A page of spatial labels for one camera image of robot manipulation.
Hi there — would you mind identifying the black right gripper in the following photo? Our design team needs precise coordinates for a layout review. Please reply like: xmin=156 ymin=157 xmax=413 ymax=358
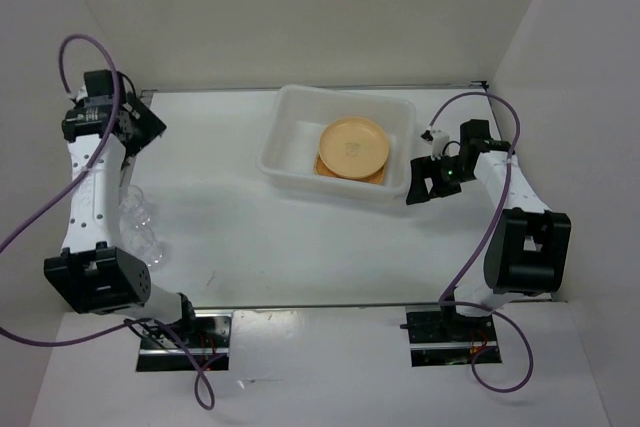
xmin=406 ymin=152 xmax=476 ymax=204

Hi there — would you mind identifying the yellow bear plate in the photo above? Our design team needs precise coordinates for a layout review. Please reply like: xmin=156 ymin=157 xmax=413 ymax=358
xmin=313 ymin=154 xmax=387 ymax=185
xmin=318 ymin=116 xmax=390 ymax=178

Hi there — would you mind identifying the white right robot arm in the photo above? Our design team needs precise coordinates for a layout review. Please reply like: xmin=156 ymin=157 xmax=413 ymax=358
xmin=406 ymin=119 xmax=571 ymax=340

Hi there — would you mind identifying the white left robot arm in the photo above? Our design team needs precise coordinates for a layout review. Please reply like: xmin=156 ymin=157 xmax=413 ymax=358
xmin=44 ymin=70 xmax=199 ymax=347

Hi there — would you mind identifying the translucent white plastic bin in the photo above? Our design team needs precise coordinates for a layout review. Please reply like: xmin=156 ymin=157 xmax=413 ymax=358
xmin=257 ymin=85 xmax=416 ymax=203

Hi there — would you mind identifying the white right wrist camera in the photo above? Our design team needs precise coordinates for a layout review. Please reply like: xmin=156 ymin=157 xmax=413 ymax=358
xmin=421 ymin=129 xmax=450 ymax=157

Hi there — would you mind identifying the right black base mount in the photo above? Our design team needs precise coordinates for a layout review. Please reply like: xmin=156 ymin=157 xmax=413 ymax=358
xmin=400 ymin=305 xmax=502 ymax=367

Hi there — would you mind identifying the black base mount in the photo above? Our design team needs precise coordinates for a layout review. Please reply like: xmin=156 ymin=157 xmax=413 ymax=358
xmin=400 ymin=305 xmax=502 ymax=367
xmin=125 ymin=309 xmax=233 ymax=373

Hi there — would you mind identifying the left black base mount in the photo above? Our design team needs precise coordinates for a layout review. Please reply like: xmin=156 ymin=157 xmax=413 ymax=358
xmin=125 ymin=309 xmax=233 ymax=373

